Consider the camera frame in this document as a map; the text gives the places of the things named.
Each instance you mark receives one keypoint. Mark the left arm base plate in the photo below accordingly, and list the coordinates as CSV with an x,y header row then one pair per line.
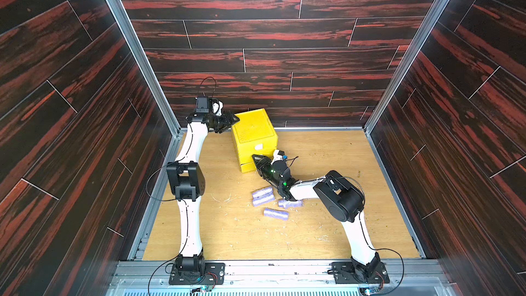
x,y
207,273

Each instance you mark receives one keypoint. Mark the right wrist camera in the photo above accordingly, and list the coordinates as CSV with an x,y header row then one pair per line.
x,y
279,155

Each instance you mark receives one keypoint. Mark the yellow drawer cabinet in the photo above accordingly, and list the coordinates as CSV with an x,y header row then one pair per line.
x,y
255,121

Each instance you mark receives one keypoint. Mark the yellow top drawer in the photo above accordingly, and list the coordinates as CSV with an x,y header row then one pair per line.
x,y
253,143

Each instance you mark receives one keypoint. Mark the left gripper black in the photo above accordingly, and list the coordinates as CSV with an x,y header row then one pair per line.
x,y
228,121

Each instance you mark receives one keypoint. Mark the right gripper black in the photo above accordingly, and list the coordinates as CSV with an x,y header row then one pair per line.
x,y
268,166

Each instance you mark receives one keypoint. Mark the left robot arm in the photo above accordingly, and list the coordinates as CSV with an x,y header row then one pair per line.
x,y
187,183

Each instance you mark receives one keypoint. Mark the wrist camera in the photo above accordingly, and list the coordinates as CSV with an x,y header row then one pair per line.
x,y
279,155
208,105

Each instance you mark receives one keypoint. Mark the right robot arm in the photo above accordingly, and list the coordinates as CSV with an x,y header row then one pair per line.
x,y
345,203

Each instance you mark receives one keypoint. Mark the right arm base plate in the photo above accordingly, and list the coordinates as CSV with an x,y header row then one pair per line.
x,y
355,273

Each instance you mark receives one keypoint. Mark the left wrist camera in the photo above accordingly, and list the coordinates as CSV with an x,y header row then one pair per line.
x,y
208,105

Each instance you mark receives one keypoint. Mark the purple roll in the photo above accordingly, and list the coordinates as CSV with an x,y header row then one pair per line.
x,y
276,214
290,204
262,192
258,201

